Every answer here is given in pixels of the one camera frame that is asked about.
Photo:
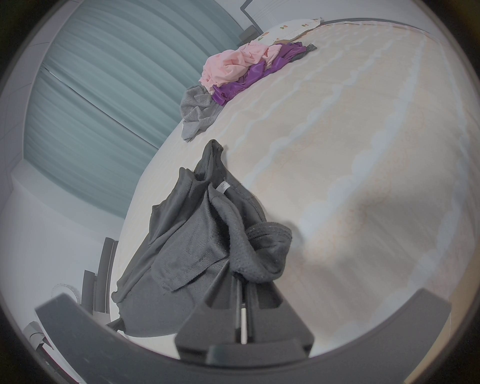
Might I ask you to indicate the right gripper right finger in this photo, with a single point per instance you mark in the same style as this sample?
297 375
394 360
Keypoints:
273 318

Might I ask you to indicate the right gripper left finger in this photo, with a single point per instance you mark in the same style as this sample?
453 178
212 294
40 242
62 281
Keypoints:
213 318

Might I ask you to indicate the black T-shirt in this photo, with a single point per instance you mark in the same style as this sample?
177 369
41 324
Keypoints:
187 232

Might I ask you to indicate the black chest of drawers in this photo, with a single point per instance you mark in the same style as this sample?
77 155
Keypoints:
101 277

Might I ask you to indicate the round mirror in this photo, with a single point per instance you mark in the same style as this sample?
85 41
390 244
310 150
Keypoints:
65 290

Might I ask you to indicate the bed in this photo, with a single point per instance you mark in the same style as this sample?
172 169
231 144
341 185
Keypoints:
356 150

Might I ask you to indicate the blue-green curtain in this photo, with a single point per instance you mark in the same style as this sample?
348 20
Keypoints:
86 150
150 56

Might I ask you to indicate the purple garment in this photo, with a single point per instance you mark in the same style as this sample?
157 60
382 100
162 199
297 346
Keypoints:
258 73

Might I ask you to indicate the pink garment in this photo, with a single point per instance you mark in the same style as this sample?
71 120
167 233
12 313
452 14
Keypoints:
232 65

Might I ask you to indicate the dark grey garment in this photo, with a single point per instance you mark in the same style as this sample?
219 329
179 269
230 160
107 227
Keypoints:
307 51

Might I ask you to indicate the grey bedside table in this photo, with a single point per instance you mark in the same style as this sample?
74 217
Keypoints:
249 35

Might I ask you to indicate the white printed pillow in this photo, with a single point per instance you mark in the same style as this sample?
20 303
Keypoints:
292 30

